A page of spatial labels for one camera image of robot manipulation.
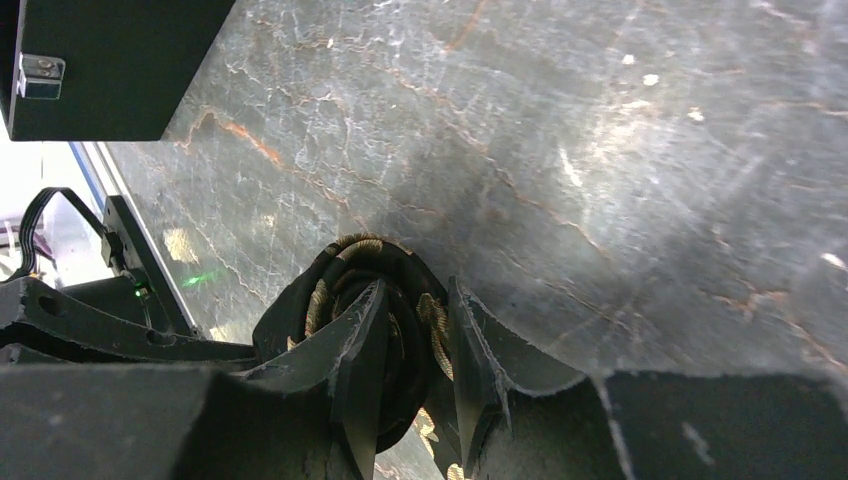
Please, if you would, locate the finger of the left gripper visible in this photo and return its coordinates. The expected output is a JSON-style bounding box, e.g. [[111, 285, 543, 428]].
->
[[1, 278, 259, 363]]

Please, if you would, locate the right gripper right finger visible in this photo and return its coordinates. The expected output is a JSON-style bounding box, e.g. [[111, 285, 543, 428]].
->
[[448, 278, 847, 479]]

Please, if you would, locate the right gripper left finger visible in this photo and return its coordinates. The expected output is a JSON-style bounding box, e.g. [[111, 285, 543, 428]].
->
[[1, 281, 388, 479]]

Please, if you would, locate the black gold floral tie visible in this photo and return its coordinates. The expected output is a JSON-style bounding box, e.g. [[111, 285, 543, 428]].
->
[[251, 233, 468, 480]]

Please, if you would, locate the black display box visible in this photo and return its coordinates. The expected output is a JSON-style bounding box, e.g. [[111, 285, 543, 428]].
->
[[1, 0, 234, 142]]

